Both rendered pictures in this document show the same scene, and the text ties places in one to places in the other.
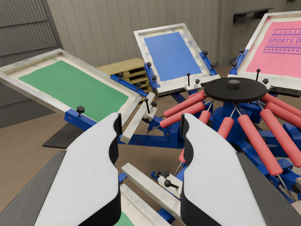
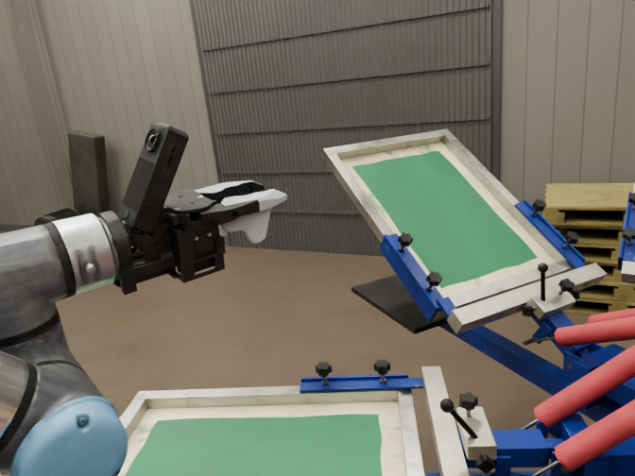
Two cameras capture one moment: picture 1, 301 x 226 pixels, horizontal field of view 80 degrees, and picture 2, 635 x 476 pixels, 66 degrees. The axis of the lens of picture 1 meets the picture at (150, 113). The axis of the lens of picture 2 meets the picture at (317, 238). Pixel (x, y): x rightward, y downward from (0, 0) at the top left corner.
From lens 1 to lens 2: 0.56 m
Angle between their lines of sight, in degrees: 45
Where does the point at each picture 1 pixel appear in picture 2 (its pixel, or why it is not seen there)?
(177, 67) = not seen: outside the picture
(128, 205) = (395, 429)
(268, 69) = not seen: outside the picture
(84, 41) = (557, 115)
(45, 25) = (481, 75)
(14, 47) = (411, 111)
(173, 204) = (450, 458)
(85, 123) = (403, 264)
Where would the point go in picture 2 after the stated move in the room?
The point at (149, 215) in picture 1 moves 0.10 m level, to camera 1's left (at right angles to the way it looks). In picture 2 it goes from (408, 455) to (373, 435)
